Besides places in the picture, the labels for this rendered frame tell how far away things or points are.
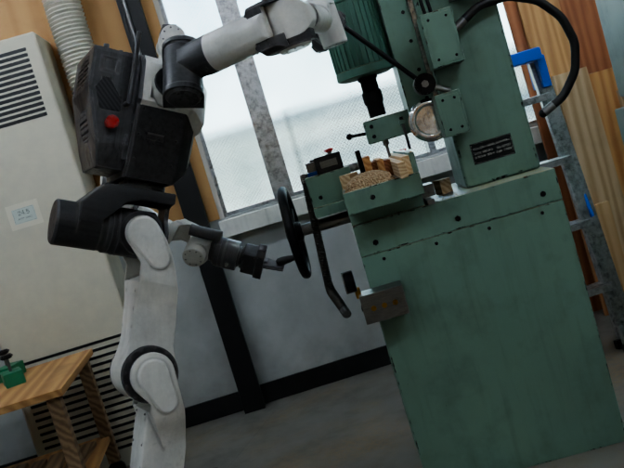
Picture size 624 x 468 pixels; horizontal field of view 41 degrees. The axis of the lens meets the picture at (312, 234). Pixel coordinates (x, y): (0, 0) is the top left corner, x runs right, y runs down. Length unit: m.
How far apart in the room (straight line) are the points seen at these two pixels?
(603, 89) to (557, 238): 1.49
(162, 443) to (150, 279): 0.41
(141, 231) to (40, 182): 1.49
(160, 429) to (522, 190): 1.15
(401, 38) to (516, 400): 1.08
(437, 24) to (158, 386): 1.21
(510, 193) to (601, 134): 1.42
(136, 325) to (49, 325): 1.49
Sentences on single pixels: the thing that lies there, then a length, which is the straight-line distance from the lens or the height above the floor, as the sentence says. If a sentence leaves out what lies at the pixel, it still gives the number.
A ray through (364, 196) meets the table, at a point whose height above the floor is 0.88.
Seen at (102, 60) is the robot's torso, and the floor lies 1.38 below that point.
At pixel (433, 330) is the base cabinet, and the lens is 2.38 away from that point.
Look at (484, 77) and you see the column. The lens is 2.46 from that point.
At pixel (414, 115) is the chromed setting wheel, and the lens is 2.40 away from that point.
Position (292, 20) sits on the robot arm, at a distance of 1.90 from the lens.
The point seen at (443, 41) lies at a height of 1.21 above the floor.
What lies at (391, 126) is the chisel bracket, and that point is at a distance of 2.49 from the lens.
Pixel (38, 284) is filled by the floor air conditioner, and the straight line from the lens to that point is 3.57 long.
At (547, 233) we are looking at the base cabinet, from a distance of 2.39.
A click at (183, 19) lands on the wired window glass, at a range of 3.87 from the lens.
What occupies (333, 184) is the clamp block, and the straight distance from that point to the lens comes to 2.44.
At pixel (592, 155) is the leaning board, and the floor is 0.68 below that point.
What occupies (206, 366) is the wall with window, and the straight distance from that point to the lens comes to 3.84.
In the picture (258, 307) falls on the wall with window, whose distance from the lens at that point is 3.78.
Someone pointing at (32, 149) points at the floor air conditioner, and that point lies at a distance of 3.54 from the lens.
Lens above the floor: 1.03
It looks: 5 degrees down
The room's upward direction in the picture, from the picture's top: 17 degrees counter-clockwise
